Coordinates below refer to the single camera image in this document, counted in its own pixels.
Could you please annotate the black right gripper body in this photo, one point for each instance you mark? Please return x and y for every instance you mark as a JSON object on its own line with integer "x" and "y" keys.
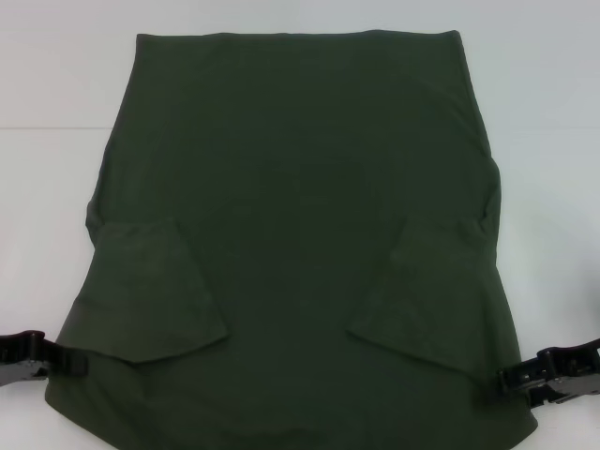
{"x": 567, "y": 372}

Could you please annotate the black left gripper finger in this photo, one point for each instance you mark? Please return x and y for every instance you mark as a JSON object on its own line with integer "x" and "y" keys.
{"x": 65, "y": 361}

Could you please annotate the dark green t-shirt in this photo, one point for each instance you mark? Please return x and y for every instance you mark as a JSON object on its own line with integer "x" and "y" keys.
{"x": 295, "y": 211}

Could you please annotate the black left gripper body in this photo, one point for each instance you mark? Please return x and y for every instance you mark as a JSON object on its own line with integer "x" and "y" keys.
{"x": 21, "y": 358}

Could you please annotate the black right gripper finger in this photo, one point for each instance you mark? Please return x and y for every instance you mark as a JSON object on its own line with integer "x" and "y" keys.
{"x": 513, "y": 382}

